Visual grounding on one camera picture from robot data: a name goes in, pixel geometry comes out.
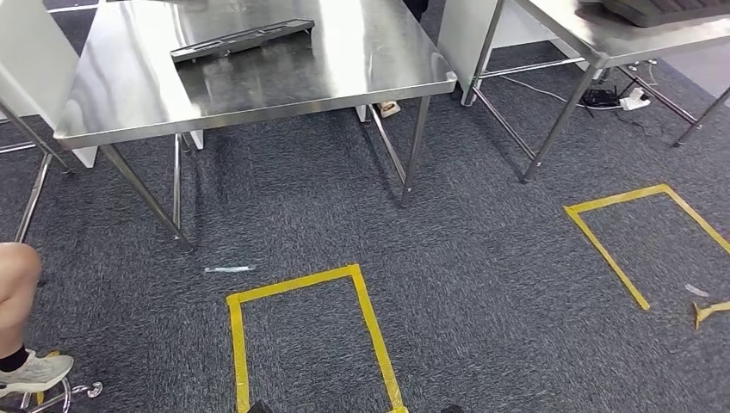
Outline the black plastic car trim part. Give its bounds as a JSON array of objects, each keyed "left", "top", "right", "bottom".
[{"left": 170, "top": 18, "right": 316, "bottom": 64}]

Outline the stainless steel workbench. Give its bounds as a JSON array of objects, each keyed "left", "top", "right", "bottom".
[
  {"left": 53, "top": 0, "right": 459, "bottom": 252},
  {"left": 0, "top": 99, "right": 72, "bottom": 243},
  {"left": 461, "top": 0, "right": 730, "bottom": 185}
]

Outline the yellow floor tape square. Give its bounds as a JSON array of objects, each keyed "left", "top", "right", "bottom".
[
  {"left": 564, "top": 183, "right": 730, "bottom": 332},
  {"left": 226, "top": 263, "right": 409, "bottom": 413}
]

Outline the black router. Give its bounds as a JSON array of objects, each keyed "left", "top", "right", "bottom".
[{"left": 581, "top": 88, "right": 621, "bottom": 109}]

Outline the white power strip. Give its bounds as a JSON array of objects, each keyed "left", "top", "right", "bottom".
[{"left": 620, "top": 87, "right": 652, "bottom": 112}]

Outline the black bag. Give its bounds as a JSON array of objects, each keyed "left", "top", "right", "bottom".
[{"left": 576, "top": 0, "right": 730, "bottom": 28}]

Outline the chrome stool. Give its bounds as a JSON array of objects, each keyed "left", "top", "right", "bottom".
[{"left": 20, "top": 350, "right": 104, "bottom": 413}]

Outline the seated person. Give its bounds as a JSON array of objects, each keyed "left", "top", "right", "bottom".
[{"left": 0, "top": 242, "right": 75, "bottom": 398}]

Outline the white power cable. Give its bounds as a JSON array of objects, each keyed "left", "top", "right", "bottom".
[{"left": 498, "top": 74, "right": 622, "bottom": 111}]

